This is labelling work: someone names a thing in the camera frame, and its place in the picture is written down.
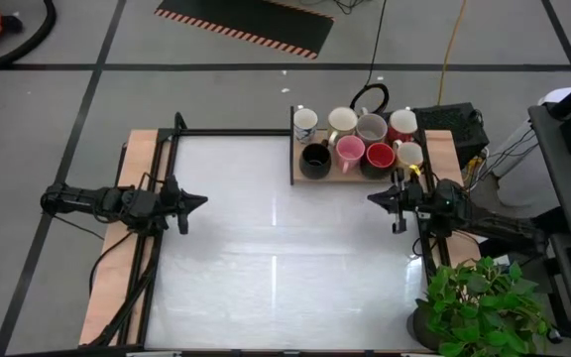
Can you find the yellow drop cable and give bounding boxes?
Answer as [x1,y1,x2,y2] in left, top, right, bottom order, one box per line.
[436,0,468,105]

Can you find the pink ceramic mug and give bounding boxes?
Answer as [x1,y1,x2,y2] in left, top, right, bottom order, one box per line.
[333,134,367,175]

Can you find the black arm base cable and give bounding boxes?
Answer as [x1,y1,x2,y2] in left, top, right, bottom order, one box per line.
[88,228,136,298]
[407,235,433,259]

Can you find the black aluminium table frame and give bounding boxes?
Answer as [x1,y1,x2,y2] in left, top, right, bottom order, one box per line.
[97,112,470,348]

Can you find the yellow dotted mug white handle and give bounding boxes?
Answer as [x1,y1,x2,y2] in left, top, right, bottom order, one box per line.
[393,140,425,178]

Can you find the grey floral patterned mug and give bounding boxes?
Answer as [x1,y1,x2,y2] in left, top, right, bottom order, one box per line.
[354,112,390,148]

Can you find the pale green mug white handle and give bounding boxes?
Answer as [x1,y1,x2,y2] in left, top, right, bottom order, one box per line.
[325,105,360,148]

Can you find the black computer cable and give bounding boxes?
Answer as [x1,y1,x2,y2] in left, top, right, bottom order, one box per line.
[481,126,539,173]

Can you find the black perforated computer case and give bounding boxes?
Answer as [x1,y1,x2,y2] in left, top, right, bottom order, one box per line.
[411,101,491,168]

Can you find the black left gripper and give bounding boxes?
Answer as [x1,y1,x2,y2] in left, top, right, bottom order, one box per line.
[136,174,209,235]

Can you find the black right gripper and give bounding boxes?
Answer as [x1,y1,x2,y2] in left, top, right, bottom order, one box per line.
[367,181,438,235]

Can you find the potted green leafy plant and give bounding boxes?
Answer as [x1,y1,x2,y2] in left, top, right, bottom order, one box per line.
[406,255,553,357]

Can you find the black vacuum hose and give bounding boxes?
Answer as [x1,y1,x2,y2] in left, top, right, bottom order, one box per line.
[0,0,57,74]

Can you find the black cable with coil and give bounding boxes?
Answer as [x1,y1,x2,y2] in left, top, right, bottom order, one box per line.
[348,0,391,116]

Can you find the black right arm base cable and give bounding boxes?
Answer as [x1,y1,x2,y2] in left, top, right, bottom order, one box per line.
[407,235,433,259]

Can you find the matte black round mug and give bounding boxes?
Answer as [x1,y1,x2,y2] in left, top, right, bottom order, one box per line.
[298,142,333,180]

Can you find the black mug red interior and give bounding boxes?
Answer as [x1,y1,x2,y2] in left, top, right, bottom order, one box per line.
[360,142,397,180]

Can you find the wooden tray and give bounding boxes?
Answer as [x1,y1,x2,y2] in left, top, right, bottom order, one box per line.
[288,105,428,185]

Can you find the salmon red mug white interior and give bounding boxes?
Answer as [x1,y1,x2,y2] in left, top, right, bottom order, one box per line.
[387,107,419,145]

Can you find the black left arm base cable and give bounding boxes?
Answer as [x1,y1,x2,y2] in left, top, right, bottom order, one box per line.
[88,228,136,298]

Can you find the black floor mat orange stripes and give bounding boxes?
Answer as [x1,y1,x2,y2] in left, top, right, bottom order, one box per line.
[155,0,336,60]

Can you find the white mug blue floral print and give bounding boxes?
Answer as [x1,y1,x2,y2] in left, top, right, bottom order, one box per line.
[292,106,320,146]

